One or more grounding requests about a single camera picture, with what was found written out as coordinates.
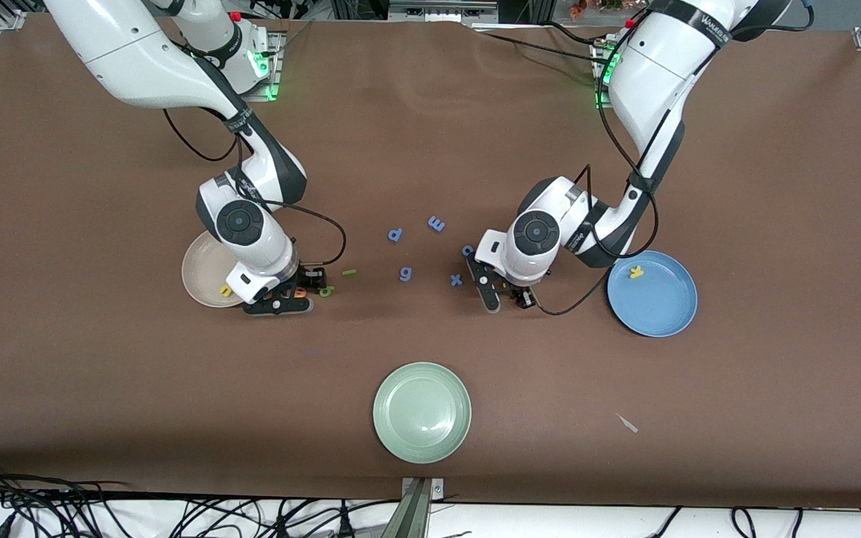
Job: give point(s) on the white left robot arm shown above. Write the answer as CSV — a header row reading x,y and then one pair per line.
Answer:
x,y
535,235

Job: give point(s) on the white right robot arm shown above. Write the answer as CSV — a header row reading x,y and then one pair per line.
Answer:
x,y
240,224

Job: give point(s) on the beige round plate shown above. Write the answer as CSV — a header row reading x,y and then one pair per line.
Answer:
x,y
202,276

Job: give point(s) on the blue foam letter g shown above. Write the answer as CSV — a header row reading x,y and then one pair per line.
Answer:
x,y
406,273

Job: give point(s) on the blue foam letter p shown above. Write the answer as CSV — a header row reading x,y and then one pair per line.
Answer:
x,y
395,235

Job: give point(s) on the blue foam letter m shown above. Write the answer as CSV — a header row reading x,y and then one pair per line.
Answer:
x,y
436,223

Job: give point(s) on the blue round plate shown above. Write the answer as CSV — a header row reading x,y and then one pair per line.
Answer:
x,y
662,302

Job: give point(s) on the pale green round plate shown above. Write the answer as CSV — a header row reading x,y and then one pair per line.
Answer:
x,y
421,412

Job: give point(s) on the small grey paper scrap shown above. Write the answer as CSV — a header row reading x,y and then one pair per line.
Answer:
x,y
627,423

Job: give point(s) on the brown table cover sheet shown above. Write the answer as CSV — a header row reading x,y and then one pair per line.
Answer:
x,y
430,149

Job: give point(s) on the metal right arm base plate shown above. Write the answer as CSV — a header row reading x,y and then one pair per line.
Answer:
x,y
278,67

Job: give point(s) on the metal table edge bracket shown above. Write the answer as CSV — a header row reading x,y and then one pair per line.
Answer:
x,y
417,508

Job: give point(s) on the aluminium frame profiles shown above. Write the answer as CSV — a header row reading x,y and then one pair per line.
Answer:
x,y
430,9

